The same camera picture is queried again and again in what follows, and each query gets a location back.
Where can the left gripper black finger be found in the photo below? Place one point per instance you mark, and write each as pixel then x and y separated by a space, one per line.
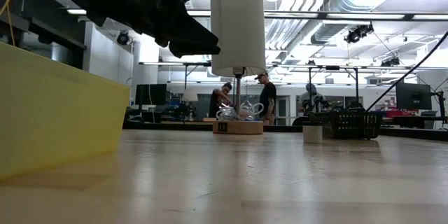
pixel 192 29
pixel 196 49

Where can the white cylindrical lamp shade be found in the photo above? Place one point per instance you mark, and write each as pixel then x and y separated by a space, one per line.
pixel 238 35

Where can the small white background lamp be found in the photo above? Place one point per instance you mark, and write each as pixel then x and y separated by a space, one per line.
pixel 190 95

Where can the person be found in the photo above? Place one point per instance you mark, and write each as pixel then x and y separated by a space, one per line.
pixel 311 98
pixel 267 98
pixel 217 103

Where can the metal lamp pole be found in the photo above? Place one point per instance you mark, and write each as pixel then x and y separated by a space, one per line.
pixel 238 91

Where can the black computer monitor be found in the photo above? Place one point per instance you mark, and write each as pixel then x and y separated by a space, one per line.
pixel 150 94
pixel 413 96

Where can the black ceiling spotlight cluster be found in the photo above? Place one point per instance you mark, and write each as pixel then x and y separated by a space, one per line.
pixel 358 33

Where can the round wooden lamp base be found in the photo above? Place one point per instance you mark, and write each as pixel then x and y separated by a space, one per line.
pixel 245 127

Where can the background door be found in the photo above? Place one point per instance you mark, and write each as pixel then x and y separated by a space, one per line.
pixel 283 110

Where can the yellow translucent plastic bin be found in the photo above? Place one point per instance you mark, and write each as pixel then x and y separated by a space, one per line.
pixel 52 112

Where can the black plastic mesh basket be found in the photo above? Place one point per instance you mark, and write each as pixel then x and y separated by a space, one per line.
pixel 350 126

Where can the black ceiling camera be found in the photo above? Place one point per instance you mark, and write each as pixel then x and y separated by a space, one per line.
pixel 122 38

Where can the long ceiling light rail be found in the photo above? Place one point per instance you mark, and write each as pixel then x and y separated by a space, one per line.
pixel 350 16

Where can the silver ceiling duct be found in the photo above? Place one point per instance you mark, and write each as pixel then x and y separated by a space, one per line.
pixel 336 31

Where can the black metal background frame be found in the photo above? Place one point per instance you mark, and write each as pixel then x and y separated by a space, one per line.
pixel 309 77

